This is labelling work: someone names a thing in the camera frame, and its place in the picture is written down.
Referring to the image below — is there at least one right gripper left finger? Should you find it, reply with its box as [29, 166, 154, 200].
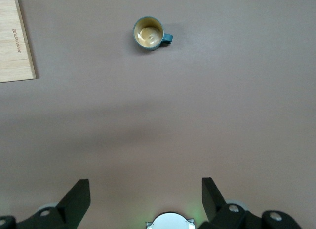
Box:
[0, 179, 91, 229]

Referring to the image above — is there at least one dark teal ceramic cup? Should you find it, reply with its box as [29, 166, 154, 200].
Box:
[132, 16, 174, 51]

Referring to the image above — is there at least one wooden cutting board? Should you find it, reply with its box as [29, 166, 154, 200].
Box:
[0, 0, 37, 83]

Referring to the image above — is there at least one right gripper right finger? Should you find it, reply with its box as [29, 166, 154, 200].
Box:
[197, 177, 303, 229]

